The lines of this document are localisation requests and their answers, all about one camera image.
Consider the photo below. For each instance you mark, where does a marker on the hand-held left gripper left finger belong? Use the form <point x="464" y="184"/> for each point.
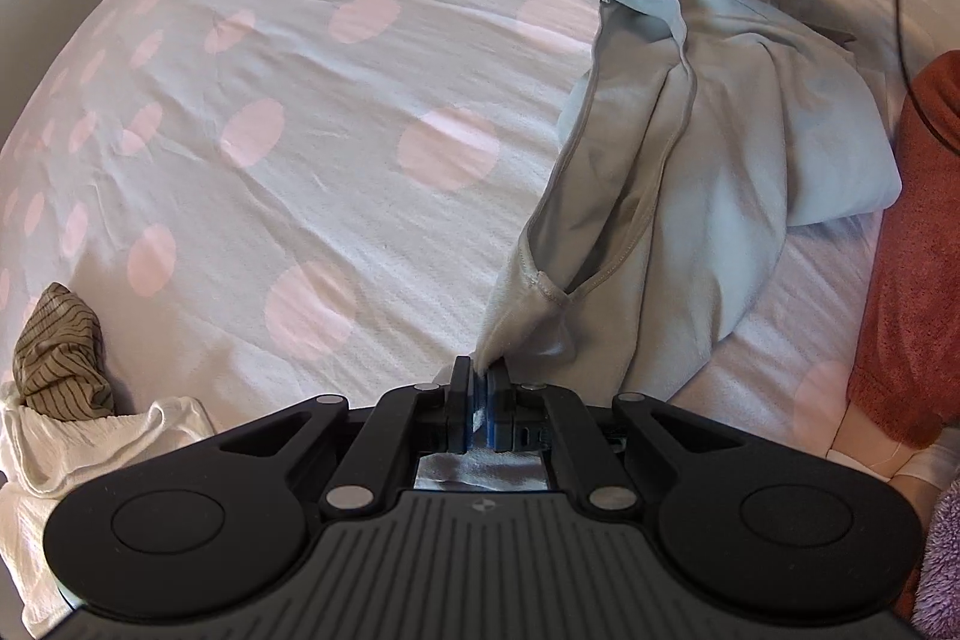
<point x="465" y="411"/>

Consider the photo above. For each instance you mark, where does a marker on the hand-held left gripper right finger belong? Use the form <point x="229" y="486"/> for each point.
<point x="495" y="419"/>

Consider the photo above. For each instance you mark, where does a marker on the grey-blue long-sleeve shirt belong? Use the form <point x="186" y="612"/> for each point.
<point x="712" y="160"/>

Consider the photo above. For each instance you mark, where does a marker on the rust red towel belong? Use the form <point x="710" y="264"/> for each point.
<point x="915" y="272"/>

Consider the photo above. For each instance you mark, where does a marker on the brown striped cloth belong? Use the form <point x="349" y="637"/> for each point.
<point x="60" y="355"/>

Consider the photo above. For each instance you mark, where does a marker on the white crinkled garment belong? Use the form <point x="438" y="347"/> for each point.
<point x="45" y="460"/>

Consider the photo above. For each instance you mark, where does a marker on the person's purple fleece clothing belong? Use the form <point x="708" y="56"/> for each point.
<point x="943" y="557"/>

